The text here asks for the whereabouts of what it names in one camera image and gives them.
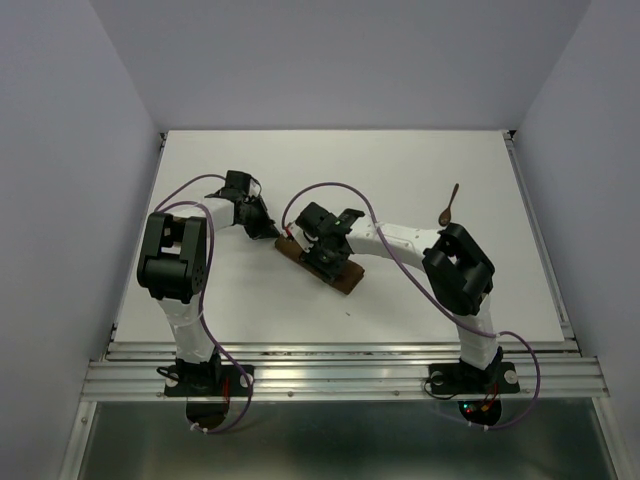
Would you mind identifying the brown cloth napkin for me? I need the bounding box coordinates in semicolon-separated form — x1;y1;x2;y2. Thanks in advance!
274;235;365;295

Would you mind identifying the brown wooden spoon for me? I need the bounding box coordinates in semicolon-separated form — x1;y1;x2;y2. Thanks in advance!
438;183;459;227

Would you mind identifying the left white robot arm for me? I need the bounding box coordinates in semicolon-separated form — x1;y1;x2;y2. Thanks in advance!
136;170;279;394

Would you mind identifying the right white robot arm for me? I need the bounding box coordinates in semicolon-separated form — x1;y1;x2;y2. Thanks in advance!
285;202;499;390

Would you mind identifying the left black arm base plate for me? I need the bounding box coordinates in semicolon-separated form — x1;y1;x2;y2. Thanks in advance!
156;363;249;398

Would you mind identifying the aluminium front rail frame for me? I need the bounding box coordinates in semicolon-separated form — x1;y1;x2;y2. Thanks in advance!
60;332;633;479

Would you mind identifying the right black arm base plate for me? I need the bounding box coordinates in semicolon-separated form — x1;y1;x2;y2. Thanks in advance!
427;362;520;396

